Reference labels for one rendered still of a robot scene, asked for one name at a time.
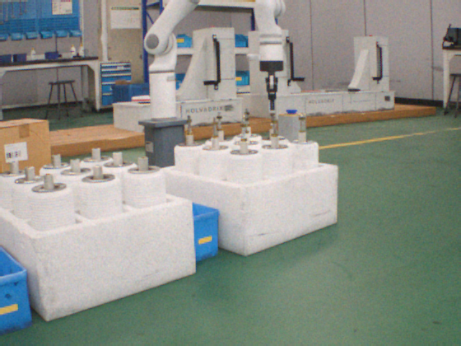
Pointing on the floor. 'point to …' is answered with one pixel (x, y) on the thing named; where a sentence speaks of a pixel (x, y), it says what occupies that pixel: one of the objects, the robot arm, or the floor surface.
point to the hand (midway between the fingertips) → (272, 105)
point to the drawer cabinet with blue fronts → (117, 72)
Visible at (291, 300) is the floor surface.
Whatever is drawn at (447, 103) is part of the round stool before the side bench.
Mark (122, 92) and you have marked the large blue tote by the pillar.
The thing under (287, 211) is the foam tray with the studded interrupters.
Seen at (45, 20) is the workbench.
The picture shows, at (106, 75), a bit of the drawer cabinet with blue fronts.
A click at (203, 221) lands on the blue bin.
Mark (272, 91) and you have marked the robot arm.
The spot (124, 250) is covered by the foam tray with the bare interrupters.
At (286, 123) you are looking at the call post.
